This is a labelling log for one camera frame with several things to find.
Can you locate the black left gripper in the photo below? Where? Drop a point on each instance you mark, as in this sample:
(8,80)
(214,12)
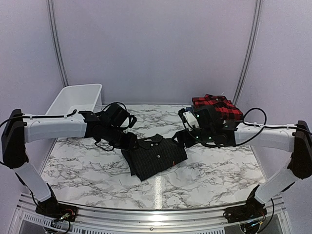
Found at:
(128,143)

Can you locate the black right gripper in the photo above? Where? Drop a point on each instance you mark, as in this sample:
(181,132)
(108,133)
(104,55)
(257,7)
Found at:
(180,135)

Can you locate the black pinstripe long sleeve shirt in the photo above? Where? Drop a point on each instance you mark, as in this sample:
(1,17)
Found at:
(153,155)

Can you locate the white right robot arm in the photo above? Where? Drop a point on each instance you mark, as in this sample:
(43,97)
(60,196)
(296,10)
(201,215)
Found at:
(204,126)

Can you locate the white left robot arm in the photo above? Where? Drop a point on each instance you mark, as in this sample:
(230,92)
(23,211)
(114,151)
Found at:
(21,129)

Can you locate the blue folded shirt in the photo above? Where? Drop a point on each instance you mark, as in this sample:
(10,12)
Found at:
(189,109)

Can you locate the red black plaid shirt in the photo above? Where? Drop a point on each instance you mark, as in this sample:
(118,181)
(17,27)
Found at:
(221,104)

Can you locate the white plastic bin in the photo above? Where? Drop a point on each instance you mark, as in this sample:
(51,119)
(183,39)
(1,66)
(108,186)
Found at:
(85,97)

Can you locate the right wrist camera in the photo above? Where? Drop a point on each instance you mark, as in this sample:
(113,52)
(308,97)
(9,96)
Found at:
(188,119)

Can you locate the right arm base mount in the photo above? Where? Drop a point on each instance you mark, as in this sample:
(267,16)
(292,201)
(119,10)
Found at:
(244,212)

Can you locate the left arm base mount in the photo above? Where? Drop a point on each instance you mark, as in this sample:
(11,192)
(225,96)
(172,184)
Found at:
(58,212)

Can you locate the right aluminium wall post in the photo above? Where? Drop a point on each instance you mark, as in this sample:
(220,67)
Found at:
(249,50)

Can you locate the aluminium wall post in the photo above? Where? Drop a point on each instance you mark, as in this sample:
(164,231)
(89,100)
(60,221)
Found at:
(56,42)
(249,50)

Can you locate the aluminium front rail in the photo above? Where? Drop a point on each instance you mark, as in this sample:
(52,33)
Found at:
(97,220)

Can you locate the left aluminium wall post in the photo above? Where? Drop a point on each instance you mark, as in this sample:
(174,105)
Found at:
(56,42)

